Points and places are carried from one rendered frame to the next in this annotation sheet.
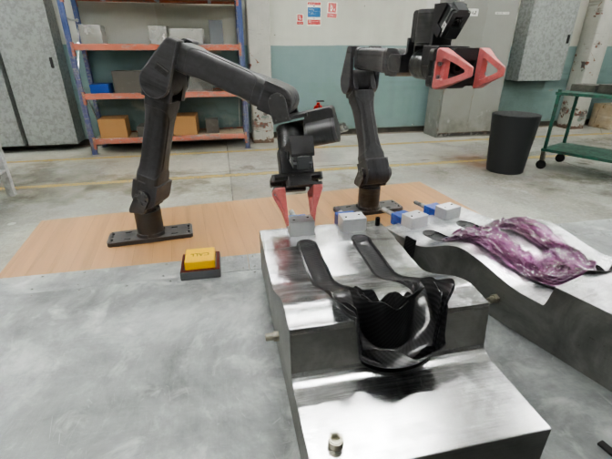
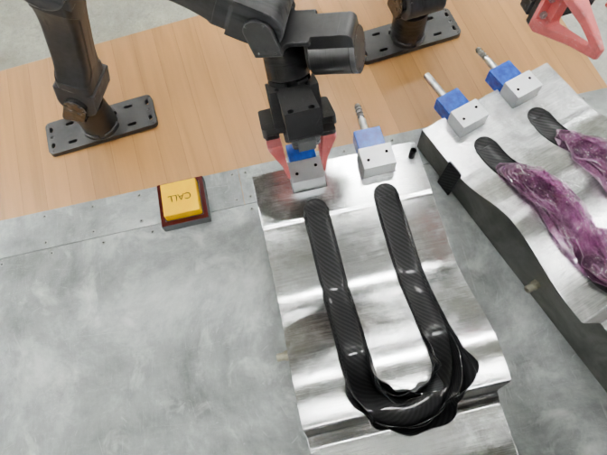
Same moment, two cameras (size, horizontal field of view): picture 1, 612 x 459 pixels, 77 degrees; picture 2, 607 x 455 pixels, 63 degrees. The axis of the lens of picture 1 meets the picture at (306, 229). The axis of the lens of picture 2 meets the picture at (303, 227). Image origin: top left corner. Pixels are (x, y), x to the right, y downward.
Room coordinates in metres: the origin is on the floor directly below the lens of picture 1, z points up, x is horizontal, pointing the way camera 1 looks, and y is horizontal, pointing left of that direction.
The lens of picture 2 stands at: (0.36, -0.01, 1.57)
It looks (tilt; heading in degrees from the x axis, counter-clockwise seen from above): 68 degrees down; 6
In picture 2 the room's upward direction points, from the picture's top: 7 degrees counter-clockwise
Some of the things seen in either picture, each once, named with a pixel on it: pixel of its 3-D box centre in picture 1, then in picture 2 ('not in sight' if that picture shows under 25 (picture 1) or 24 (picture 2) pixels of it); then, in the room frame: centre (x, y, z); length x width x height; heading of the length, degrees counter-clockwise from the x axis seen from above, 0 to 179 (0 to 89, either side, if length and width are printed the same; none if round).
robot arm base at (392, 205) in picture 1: (369, 197); (408, 22); (1.06, -0.18, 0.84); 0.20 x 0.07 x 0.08; 107
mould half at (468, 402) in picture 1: (358, 301); (376, 317); (0.50, -0.08, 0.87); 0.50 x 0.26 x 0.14; 12
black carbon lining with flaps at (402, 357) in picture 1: (363, 269); (383, 296); (0.52, -0.09, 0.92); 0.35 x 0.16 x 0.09; 12
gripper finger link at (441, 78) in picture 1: (461, 69); (587, 13); (0.72, -0.27, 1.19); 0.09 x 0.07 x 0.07; 17
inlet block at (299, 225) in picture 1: (296, 222); (300, 152); (0.76, 0.02, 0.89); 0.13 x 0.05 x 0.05; 12
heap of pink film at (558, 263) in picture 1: (519, 239); (596, 199); (0.66, -0.41, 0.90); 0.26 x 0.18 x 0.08; 29
